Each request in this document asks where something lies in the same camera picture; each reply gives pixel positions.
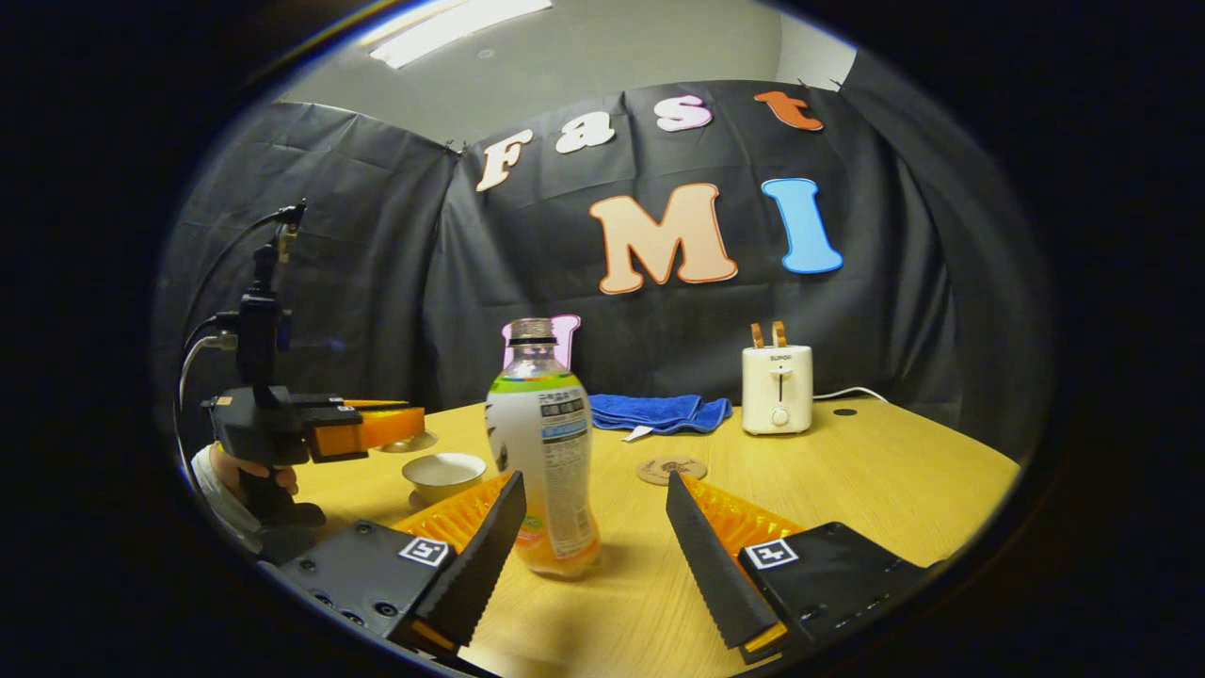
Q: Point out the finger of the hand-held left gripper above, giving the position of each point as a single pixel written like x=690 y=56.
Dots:
x=377 y=404
x=391 y=427

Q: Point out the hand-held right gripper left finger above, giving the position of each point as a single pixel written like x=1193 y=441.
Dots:
x=485 y=565

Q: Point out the white toaster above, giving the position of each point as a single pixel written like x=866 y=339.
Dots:
x=777 y=395

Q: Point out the white teacup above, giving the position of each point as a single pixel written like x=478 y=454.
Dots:
x=442 y=476

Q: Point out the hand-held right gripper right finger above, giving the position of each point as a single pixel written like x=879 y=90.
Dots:
x=711 y=574

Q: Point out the clear water bottle white label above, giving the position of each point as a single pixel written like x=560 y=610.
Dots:
x=546 y=452

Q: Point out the blue folded towel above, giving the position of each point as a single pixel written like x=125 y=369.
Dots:
x=659 y=412

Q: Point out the ceiling light panel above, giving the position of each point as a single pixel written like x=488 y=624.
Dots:
x=452 y=28

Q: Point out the round brown coaster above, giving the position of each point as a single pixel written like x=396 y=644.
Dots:
x=672 y=471

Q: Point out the black backdrop cloth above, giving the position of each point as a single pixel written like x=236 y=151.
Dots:
x=377 y=282

